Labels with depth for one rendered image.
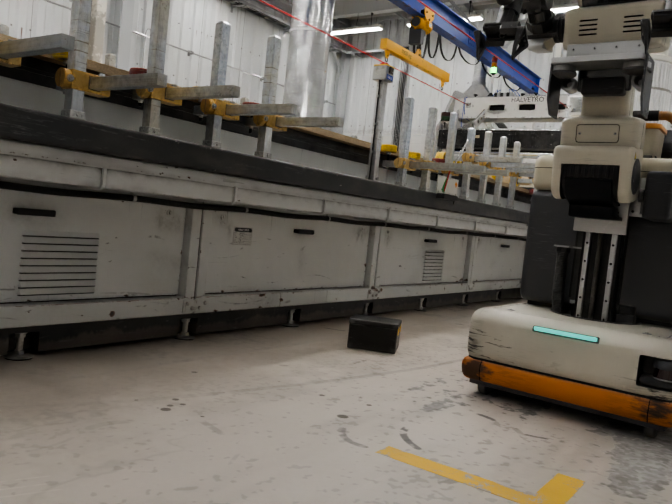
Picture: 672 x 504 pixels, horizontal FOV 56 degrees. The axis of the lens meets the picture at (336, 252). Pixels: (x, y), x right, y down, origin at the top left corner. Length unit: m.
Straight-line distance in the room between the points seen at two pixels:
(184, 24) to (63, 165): 9.93
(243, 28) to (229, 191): 10.57
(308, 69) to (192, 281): 5.29
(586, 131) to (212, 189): 1.19
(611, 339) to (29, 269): 1.69
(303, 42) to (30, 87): 5.72
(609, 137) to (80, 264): 1.65
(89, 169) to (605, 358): 1.53
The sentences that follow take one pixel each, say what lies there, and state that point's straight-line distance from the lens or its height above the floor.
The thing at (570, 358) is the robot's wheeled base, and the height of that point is 0.18.
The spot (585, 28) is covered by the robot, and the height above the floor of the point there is 1.15.
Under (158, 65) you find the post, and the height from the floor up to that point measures 0.90.
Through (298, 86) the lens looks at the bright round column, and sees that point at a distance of 7.45.
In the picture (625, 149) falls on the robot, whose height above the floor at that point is 0.79.
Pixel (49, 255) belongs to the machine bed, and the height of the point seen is 0.31.
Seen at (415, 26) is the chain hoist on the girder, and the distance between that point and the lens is 8.68.
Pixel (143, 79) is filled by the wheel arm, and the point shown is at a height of 0.80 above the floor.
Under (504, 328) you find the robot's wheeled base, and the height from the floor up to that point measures 0.23.
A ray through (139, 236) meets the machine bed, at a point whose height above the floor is 0.38.
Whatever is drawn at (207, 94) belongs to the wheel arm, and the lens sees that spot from 1.88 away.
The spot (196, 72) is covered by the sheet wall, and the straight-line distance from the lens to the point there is 11.81.
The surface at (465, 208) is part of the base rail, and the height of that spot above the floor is 0.65.
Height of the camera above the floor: 0.51
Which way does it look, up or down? 3 degrees down
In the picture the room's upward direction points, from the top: 6 degrees clockwise
